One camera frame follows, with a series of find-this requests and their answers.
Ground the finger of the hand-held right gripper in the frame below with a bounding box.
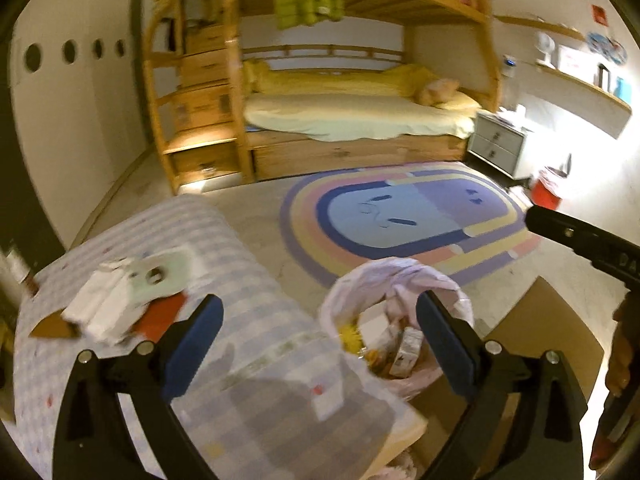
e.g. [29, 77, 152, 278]
[525, 205, 601, 261]

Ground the pale green card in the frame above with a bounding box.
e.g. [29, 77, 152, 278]
[122, 247, 198, 306]

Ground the brown bottle with white cap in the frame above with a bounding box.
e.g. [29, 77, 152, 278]
[2, 247, 38, 295]

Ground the pale yellow mattress sheet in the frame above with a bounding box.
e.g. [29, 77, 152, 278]
[242, 91, 481, 142]

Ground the beige carton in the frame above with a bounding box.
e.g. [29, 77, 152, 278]
[390, 327, 424, 378]

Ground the white and pink box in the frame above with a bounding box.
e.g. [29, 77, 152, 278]
[557, 44, 593, 75]

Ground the blue round wall decoration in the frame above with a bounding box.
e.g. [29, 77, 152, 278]
[586, 31, 627, 65]

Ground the pale pink trash bag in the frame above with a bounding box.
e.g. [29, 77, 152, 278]
[319, 256, 475, 401]

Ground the yellow blanket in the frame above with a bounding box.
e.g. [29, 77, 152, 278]
[242, 59, 441, 98]

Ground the white wardrobe with round holes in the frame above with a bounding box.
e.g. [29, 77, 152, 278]
[10, 25, 146, 241]

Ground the white paper scrap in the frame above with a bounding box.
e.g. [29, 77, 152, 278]
[310, 385, 351, 422]

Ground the table with checked tablecloth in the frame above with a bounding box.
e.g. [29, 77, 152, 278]
[12, 194, 428, 480]

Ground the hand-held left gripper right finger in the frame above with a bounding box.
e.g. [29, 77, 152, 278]
[416, 291, 588, 480]

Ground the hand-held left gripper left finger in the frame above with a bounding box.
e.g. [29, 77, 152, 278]
[52, 294, 224, 480]

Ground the grey nightstand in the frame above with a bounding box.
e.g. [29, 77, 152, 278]
[470, 110, 533, 178]

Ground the grey garment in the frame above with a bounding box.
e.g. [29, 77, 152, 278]
[180, 0, 211, 23]

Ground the pastel oval rug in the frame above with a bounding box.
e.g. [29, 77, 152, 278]
[279, 162, 543, 288]

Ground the white desk fan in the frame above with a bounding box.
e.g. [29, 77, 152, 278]
[535, 31, 558, 68]

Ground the red cardboard box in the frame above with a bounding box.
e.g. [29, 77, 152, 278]
[30, 292, 188, 343]

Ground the tan plush toy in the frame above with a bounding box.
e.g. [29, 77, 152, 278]
[415, 78, 461, 107]

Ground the curved wooden wall shelf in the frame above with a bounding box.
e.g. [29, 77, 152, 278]
[535, 57, 633, 113]

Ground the thin wooden wall shelf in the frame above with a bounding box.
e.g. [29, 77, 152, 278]
[495, 14, 586, 41]

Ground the person's right hand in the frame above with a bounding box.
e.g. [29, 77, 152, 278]
[605, 302, 640, 398]

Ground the wooden stair drawer unit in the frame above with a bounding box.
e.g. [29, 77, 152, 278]
[142, 0, 251, 196]

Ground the red waste bin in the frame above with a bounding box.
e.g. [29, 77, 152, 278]
[530, 165, 568, 211]

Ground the wooden bunk bed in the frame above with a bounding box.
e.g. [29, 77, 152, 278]
[225, 0, 503, 183]

